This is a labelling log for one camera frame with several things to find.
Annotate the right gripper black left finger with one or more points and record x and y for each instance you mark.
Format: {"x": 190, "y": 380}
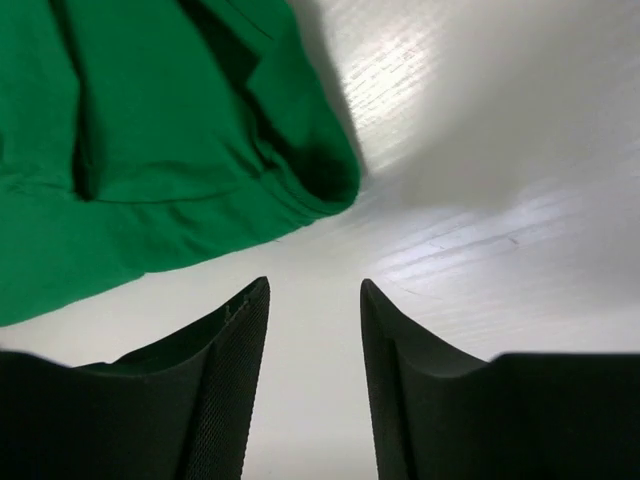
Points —
{"x": 179, "y": 408}

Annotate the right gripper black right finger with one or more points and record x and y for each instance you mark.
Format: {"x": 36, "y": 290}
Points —
{"x": 439, "y": 413}

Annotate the green t shirt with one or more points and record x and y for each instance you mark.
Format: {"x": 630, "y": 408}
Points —
{"x": 140, "y": 137}

